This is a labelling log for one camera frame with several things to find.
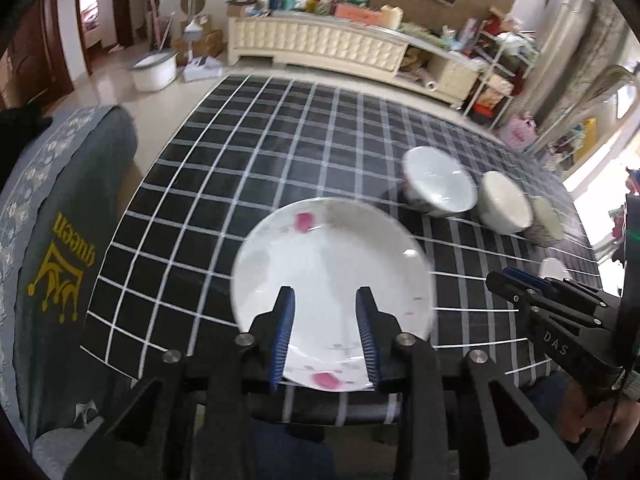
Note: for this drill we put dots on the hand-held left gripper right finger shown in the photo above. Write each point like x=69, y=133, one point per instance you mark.
x=369, y=340

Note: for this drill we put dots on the wooden door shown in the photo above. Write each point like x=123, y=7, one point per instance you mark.
x=45, y=35

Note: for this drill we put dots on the metal shelf rack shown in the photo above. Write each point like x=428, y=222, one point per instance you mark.
x=500, y=75

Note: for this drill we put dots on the dark-rimmed ceramic bowl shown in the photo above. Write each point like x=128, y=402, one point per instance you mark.
x=546, y=219

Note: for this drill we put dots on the person's blue jeans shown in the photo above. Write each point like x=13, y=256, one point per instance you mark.
x=292, y=455

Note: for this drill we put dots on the person's right hand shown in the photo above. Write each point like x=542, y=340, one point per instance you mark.
x=600, y=417

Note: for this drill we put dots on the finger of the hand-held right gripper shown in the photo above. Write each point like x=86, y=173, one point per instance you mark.
x=522, y=279
x=560, y=342

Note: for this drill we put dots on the white plate with pink flowers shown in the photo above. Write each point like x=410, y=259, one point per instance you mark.
x=330, y=260

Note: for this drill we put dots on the cream tufted low cabinet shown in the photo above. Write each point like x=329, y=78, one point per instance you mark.
x=320, y=42

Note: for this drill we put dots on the grey chair cover crown print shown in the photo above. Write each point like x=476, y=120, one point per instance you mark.
x=55, y=240

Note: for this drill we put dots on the white plastic bin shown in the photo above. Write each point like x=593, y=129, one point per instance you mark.
x=154, y=72

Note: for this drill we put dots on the small white dish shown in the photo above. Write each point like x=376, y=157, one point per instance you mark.
x=553, y=267

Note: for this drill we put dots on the white bowl with patterned outside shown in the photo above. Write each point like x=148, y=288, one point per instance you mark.
x=440, y=180

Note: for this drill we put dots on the pink flat box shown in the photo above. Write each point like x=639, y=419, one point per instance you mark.
x=357, y=14

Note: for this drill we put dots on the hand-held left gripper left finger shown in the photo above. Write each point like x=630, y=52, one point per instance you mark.
x=281, y=340

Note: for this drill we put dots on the cream jar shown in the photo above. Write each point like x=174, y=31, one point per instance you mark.
x=393, y=17

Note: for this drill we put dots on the black checked tablecloth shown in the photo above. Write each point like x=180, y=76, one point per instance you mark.
x=280, y=160

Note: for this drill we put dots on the cardboard box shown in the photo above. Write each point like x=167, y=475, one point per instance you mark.
x=197, y=42

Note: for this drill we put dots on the plain cream bowl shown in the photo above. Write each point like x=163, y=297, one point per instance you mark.
x=505, y=202

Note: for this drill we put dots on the pink bag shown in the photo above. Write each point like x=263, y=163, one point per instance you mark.
x=519, y=135

